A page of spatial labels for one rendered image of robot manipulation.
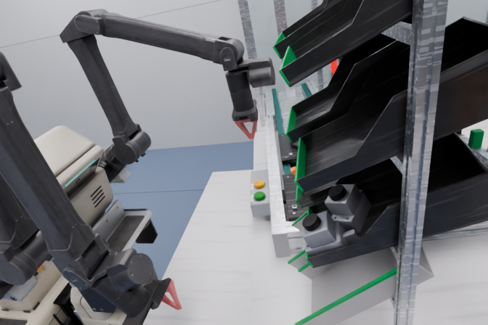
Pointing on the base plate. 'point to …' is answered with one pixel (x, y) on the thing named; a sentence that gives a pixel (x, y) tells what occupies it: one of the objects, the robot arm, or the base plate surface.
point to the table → (213, 258)
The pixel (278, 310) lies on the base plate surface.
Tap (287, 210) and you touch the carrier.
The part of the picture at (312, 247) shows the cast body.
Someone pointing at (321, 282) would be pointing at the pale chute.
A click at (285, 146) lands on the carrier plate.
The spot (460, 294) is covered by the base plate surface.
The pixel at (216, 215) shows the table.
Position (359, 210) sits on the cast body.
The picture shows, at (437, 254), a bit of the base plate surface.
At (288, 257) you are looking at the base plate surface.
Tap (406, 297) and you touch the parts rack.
